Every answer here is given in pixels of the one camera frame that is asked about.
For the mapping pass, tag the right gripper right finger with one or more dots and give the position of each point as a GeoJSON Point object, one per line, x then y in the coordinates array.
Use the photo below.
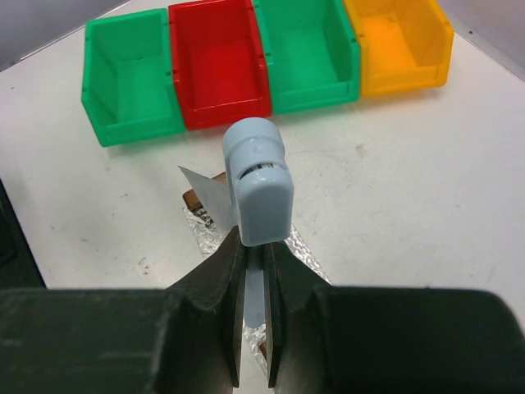
{"type": "Point", "coordinates": [353, 339]}

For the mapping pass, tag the white toothpaste tube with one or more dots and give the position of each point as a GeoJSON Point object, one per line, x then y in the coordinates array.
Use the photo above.
{"type": "Point", "coordinates": [214, 196]}

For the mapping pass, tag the clear glass tray wooden handles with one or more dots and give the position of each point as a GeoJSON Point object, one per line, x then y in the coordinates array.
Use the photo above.
{"type": "Point", "coordinates": [209, 238]}

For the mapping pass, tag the green plastic bin lower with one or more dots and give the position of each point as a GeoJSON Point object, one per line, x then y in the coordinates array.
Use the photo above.
{"type": "Point", "coordinates": [127, 89]}

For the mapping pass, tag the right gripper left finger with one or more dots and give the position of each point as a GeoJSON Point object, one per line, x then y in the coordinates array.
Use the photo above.
{"type": "Point", "coordinates": [182, 339]}

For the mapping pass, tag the yellow plastic bin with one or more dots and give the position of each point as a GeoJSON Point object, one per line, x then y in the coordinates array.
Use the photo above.
{"type": "Point", "coordinates": [405, 45]}

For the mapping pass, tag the red plastic bin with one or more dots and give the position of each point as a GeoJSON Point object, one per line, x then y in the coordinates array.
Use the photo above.
{"type": "Point", "coordinates": [219, 69]}

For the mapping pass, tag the green plastic bin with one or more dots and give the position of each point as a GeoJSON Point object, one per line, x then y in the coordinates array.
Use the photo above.
{"type": "Point", "coordinates": [127, 89]}
{"type": "Point", "coordinates": [312, 54]}

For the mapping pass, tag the white toothbrush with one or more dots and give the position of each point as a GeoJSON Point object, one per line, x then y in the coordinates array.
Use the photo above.
{"type": "Point", "coordinates": [262, 194]}

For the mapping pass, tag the green plastic bin upper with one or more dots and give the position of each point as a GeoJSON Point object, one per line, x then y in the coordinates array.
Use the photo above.
{"type": "Point", "coordinates": [312, 54]}

